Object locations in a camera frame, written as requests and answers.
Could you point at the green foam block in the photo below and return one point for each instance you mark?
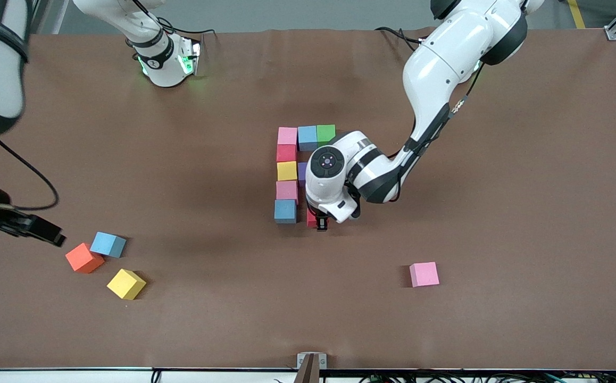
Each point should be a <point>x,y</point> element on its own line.
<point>325,133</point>

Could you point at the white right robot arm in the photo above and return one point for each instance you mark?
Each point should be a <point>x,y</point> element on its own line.
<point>167,72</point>

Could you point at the pink foam block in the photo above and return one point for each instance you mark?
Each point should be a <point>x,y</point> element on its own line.
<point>288,135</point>
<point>287,190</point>
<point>424,274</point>

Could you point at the yellow foam block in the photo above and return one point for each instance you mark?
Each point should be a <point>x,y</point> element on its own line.
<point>287,171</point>
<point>126,284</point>

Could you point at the grey metal bracket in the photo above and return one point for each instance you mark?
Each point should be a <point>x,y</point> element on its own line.
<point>311,361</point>

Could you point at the purple foam block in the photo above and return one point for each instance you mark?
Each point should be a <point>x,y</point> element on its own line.
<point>302,173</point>

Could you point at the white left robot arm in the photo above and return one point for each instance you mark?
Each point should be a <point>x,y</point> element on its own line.
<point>446,58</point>

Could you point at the orange foam block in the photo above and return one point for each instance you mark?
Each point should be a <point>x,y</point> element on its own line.
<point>83,258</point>

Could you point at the table cover mat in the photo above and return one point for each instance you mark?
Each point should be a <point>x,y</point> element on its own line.
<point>180,159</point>

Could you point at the blue foam block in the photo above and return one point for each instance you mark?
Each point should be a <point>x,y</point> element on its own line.
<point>308,138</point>
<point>285,211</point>
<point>108,244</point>

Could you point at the red foam block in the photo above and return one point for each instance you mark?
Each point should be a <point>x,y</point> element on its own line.
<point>286,153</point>
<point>311,218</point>

